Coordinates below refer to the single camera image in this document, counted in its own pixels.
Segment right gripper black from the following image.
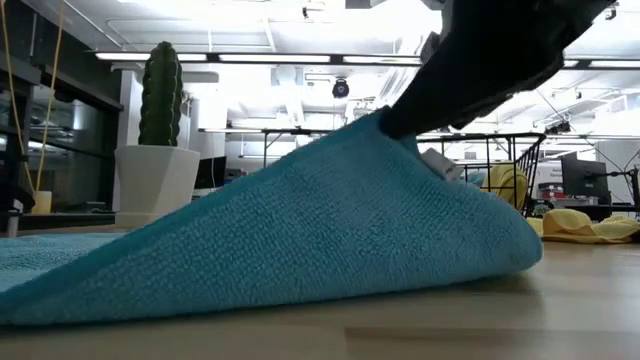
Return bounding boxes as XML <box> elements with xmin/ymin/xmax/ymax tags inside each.
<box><xmin>378</xmin><ymin>0</ymin><xmax>619</xmax><ymax>140</ymax></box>

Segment black wire basket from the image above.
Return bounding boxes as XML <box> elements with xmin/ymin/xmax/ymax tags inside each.
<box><xmin>415</xmin><ymin>132</ymin><xmax>547</xmax><ymax>219</ymax></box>

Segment yellow microfiber towel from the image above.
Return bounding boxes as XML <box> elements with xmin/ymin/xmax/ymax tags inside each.
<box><xmin>480</xmin><ymin>163</ymin><xmax>529</xmax><ymax>212</ymax></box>
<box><xmin>524</xmin><ymin>208</ymin><xmax>640</xmax><ymax>245</ymax></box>

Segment dark computer monitor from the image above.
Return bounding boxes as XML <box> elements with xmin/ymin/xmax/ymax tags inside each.
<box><xmin>193</xmin><ymin>155</ymin><xmax>228</xmax><ymax>191</ymax></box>
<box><xmin>559</xmin><ymin>151</ymin><xmax>612</xmax><ymax>201</ymax></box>

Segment long ceiling light strip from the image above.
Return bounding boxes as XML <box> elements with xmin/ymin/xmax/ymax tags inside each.
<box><xmin>93</xmin><ymin>50</ymin><xmax>640</xmax><ymax>70</ymax></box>

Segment green cactus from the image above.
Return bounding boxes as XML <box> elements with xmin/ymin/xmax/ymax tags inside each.
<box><xmin>138</xmin><ymin>41</ymin><xmax>184</xmax><ymax>148</ymax></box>

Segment white faceted plant pot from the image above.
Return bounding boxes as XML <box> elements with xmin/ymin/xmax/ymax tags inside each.
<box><xmin>113</xmin><ymin>144</ymin><xmax>202</xmax><ymax>230</ymax></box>

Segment yellowish cup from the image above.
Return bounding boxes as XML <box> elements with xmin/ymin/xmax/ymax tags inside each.
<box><xmin>31</xmin><ymin>190</ymin><xmax>53</xmax><ymax>216</ymax></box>

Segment black metal frame stand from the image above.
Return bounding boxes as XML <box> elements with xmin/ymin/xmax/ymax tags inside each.
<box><xmin>259</xmin><ymin>127</ymin><xmax>337</xmax><ymax>169</ymax></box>

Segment black aluminium table frame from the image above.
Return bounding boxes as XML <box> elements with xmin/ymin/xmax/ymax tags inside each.
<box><xmin>0</xmin><ymin>212</ymin><xmax>117</xmax><ymax>232</ymax></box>

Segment yellow cable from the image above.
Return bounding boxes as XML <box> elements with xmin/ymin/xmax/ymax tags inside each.
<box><xmin>0</xmin><ymin>0</ymin><xmax>65</xmax><ymax>194</ymax></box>

